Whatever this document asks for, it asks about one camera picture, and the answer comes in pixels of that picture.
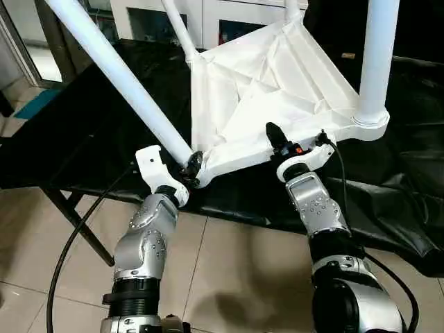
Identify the white plastic table leg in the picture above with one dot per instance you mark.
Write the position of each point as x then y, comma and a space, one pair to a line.
376, 52
114, 76
180, 27
293, 8

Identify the teal floor mat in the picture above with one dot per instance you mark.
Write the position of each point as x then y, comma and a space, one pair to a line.
38, 104

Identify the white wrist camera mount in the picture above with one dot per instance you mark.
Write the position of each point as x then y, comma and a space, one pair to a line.
152, 166
312, 157

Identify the black metal table frame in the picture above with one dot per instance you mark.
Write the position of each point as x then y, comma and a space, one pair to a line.
79, 225

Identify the grey door frame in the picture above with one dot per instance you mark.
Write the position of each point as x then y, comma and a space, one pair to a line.
24, 45

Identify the black cabinet with gold label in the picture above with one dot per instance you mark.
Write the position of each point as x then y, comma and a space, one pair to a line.
347, 31

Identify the grey curtain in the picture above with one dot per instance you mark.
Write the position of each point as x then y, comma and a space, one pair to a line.
55, 41

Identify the black floor stand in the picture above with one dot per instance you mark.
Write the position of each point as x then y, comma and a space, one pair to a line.
6, 104

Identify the white display cabinet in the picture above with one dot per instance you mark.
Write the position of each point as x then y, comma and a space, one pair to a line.
208, 21

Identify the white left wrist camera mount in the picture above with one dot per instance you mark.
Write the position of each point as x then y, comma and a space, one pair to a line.
152, 166

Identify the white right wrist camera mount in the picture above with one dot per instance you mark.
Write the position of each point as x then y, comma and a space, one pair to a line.
312, 157

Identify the white plastic table top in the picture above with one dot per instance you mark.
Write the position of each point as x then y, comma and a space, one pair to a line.
270, 104

